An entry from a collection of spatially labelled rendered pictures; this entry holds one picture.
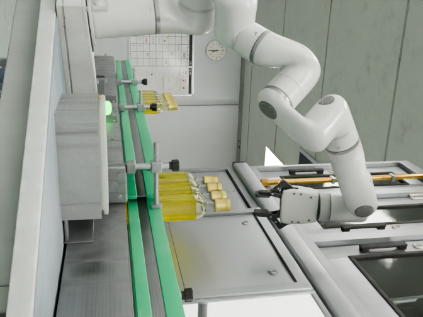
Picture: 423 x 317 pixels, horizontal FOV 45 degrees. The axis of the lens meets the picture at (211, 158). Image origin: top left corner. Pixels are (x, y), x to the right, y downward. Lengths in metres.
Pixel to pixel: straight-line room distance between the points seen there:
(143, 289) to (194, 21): 0.65
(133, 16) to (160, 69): 6.01
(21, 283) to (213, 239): 0.84
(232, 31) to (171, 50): 6.03
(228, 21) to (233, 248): 0.62
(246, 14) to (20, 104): 0.52
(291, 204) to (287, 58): 0.42
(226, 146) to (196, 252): 6.31
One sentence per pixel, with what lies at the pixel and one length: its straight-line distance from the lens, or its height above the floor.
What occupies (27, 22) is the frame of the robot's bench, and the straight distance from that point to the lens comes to 1.20.
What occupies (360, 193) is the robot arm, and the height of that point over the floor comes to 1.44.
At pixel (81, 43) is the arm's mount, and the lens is 1.19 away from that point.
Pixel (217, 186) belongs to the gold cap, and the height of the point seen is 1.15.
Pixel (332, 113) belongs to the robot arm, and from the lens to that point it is 1.19.
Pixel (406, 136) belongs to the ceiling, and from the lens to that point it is 3.58.
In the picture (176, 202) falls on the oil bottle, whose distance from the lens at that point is 1.35.
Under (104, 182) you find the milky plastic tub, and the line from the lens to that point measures 1.03.
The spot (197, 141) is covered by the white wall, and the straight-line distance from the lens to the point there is 7.59.
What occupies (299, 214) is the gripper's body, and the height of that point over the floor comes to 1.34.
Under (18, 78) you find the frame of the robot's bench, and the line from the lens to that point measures 1.07.
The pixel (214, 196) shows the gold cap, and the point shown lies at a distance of 1.44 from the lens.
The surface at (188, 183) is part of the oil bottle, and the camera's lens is 1.47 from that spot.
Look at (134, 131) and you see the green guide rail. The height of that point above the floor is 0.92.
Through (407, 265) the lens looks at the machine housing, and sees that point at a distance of 1.59.
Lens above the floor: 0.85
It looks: 11 degrees up
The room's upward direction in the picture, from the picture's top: 88 degrees clockwise
